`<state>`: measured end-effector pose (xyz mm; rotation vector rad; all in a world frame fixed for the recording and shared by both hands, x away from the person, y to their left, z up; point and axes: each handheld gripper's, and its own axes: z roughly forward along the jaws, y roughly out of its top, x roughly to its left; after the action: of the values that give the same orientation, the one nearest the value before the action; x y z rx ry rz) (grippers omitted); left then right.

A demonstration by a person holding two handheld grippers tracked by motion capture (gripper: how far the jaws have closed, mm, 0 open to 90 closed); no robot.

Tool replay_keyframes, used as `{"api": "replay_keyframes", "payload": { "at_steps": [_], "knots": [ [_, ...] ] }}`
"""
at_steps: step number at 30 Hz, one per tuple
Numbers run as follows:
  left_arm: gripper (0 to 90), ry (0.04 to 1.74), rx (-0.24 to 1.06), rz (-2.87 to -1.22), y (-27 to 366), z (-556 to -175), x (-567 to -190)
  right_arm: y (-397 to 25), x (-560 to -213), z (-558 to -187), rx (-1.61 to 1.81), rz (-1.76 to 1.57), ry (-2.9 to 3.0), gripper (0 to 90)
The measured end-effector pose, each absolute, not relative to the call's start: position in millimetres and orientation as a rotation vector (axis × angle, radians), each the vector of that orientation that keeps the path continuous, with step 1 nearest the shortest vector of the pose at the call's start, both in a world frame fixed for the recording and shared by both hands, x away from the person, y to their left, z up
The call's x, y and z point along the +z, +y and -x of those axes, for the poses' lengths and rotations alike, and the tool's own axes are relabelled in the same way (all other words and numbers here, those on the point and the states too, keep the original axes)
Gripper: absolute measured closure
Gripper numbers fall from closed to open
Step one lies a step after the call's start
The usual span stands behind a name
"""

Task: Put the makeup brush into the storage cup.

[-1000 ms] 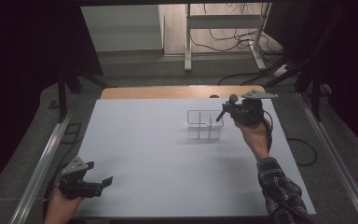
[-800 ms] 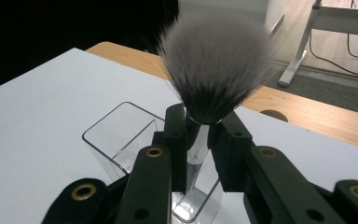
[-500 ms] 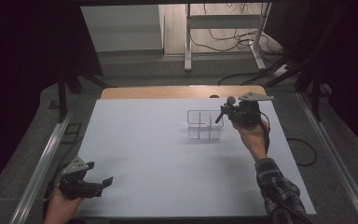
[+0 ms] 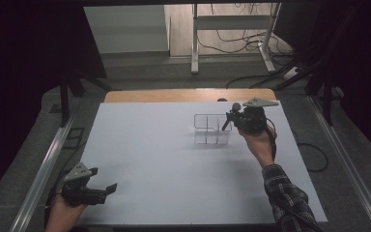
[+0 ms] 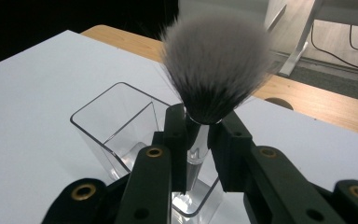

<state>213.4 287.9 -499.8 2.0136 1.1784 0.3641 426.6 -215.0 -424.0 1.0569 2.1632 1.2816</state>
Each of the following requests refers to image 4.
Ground black floor cable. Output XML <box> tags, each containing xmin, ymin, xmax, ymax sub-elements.
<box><xmin>225</xmin><ymin>74</ymin><xmax>273</xmax><ymax>90</ymax></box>

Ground aluminium rail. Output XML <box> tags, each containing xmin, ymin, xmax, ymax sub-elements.
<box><xmin>306</xmin><ymin>96</ymin><xmax>371</xmax><ymax>232</ymax></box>
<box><xmin>9</xmin><ymin>117</ymin><xmax>75</xmax><ymax>232</ymax></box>

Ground wooden table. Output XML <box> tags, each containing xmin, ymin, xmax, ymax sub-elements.
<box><xmin>103</xmin><ymin>88</ymin><xmax>277</xmax><ymax>104</ymax></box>

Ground black makeup brush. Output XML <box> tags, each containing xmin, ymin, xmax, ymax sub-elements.
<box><xmin>220</xmin><ymin>101</ymin><xmax>243</xmax><ymax>132</ymax></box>

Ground dark curtain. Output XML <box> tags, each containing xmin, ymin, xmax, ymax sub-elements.
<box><xmin>0</xmin><ymin>0</ymin><xmax>108</xmax><ymax>207</ymax></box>
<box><xmin>278</xmin><ymin>0</ymin><xmax>371</xmax><ymax>159</ymax></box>

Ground right hand-held gripper cable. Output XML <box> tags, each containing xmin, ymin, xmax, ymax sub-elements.
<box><xmin>265</xmin><ymin>117</ymin><xmax>325</xmax><ymax>232</ymax></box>

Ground left hand-held gripper cable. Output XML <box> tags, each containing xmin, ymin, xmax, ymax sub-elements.
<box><xmin>43</xmin><ymin>180</ymin><xmax>66</xmax><ymax>209</ymax></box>

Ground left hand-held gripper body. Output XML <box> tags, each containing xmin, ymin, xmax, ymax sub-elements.
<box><xmin>61</xmin><ymin>162</ymin><xmax>107</xmax><ymax>208</ymax></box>

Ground hand-held gripper cable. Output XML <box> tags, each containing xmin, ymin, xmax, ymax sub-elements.
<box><xmin>43</xmin><ymin>180</ymin><xmax>66</xmax><ymax>209</ymax></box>
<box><xmin>265</xmin><ymin>117</ymin><xmax>325</xmax><ymax>232</ymax></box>

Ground white power strip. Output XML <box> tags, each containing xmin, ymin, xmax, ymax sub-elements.
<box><xmin>283</xmin><ymin>66</ymin><xmax>301</xmax><ymax>80</ymax></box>

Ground white desk frame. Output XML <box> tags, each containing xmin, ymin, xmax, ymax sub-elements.
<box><xmin>190</xmin><ymin>3</ymin><xmax>282</xmax><ymax>75</ymax></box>

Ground white cabinet panel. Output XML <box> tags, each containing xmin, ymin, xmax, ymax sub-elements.
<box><xmin>83</xmin><ymin>4</ymin><xmax>171</xmax><ymax>55</ymax></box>

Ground white table cover sheet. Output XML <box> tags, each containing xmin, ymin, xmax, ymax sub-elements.
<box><xmin>76</xmin><ymin>100</ymin><xmax>328</xmax><ymax>226</ymax></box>

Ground clear acrylic organizer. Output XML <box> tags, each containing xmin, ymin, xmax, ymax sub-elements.
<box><xmin>192</xmin><ymin>113</ymin><xmax>234</xmax><ymax>146</ymax></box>

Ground black looped cable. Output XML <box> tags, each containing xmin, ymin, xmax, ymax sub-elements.
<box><xmin>297</xmin><ymin>142</ymin><xmax>329</xmax><ymax>173</ymax></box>

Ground person's right hand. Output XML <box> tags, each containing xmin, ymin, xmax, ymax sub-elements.
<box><xmin>238</xmin><ymin>124</ymin><xmax>278</xmax><ymax>169</ymax></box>

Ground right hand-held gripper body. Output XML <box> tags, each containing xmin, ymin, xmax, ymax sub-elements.
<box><xmin>234</xmin><ymin>97</ymin><xmax>280</xmax><ymax>135</ymax></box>

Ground tangled black floor cables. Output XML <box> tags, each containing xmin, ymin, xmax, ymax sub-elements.
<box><xmin>196</xmin><ymin>3</ymin><xmax>293</xmax><ymax>56</ymax></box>

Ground person's left hand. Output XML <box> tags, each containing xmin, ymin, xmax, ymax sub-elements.
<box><xmin>45</xmin><ymin>195</ymin><xmax>88</xmax><ymax>232</ymax></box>

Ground black metal stand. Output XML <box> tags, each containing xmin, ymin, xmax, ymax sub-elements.
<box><xmin>58</xmin><ymin>72</ymin><xmax>114</xmax><ymax>128</ymax></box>
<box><xmin>304</xmin><ymin>75</ymin><xmax>334</xmax><ymax>127</ymax></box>

